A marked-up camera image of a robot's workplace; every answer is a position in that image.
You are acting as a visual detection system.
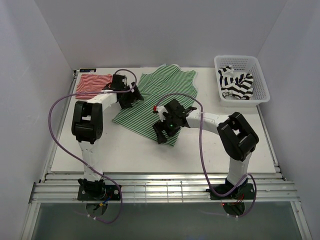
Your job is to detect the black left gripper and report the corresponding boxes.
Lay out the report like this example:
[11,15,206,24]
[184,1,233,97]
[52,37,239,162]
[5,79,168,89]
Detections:
[118,82,143,110]

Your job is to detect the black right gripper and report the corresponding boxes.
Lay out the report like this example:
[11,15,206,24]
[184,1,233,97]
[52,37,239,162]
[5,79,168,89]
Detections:
[152,114,181,145]

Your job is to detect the green white striped tank top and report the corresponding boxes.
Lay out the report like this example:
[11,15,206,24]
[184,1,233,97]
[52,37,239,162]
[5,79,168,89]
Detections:
[112,64,198,142]

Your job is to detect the red white striped tank top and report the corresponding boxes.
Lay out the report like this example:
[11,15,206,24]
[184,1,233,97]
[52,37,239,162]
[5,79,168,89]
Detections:
[75,73,112,93]

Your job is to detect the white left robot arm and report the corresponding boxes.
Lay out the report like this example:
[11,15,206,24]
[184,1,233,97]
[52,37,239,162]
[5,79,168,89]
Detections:
[71,73,144,200]

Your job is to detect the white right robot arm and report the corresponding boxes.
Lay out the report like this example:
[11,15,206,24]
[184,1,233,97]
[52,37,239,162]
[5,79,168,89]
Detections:
[152,99,259,199]

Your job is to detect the black white striped tank top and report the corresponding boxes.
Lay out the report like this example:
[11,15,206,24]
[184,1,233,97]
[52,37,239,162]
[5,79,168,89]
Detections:
[217,65,254,100]

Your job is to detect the blue label sticker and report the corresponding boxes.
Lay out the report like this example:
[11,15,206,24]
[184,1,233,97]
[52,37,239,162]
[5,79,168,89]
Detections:
[79,68,97,73]

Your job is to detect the white perforated plastic basket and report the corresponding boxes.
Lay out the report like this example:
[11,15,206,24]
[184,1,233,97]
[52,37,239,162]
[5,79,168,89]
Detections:
[214,55,270,107]

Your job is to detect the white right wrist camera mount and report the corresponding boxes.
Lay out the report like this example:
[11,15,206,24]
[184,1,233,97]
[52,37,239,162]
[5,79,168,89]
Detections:
[153,105,168,122]

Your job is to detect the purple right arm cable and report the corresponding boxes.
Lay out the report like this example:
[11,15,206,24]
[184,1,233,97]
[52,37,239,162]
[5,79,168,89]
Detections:
[156,92,257,219]

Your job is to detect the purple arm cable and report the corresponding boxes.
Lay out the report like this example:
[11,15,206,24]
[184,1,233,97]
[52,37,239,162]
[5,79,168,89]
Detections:
[48,69,138,224]
[156,92,257,219]

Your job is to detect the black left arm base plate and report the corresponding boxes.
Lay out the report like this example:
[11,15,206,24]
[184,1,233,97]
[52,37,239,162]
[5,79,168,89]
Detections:
[77,178,121,201]

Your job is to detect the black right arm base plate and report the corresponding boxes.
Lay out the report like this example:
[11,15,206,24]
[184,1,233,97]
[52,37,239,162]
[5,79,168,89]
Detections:
[205,183,256,200]

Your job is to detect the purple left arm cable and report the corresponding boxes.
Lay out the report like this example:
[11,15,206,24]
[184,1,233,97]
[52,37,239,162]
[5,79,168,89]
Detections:
[48,69,138,224]

